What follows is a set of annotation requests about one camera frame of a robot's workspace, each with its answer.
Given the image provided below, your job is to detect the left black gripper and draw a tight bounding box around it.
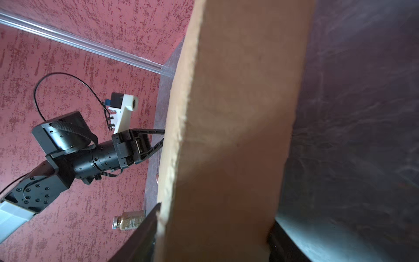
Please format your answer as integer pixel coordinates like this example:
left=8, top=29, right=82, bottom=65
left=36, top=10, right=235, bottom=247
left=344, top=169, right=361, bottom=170
left=70, top=128, right=165, bottom=180

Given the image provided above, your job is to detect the brown cardboard box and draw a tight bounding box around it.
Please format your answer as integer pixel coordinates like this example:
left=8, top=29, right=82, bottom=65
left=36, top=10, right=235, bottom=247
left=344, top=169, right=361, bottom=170
left=155, top=1, right=316, bottom=262

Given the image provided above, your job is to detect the left aluminium corner post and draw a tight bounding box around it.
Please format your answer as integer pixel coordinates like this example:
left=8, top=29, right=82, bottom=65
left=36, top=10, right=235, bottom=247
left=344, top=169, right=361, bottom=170
left=1, top=10, right=175, bottom=78

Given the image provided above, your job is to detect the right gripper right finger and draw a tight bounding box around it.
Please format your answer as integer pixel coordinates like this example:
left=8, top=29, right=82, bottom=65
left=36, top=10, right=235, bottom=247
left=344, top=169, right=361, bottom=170
left=267, top=222, right=311, bottom=262

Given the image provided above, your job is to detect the glass spice jar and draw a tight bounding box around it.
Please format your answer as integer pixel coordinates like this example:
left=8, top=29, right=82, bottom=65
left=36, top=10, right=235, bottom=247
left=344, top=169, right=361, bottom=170
left=112, top=210, right=146, bottom=231

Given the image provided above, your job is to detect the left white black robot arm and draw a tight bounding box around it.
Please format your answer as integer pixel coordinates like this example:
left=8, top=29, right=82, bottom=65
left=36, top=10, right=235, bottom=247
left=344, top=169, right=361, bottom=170
left=1, top=111, right=165, bottom=241

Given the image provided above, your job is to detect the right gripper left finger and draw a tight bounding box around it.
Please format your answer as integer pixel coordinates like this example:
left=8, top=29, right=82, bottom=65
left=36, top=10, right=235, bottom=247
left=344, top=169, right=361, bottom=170
left=109, top=203, right=161, bottom=262

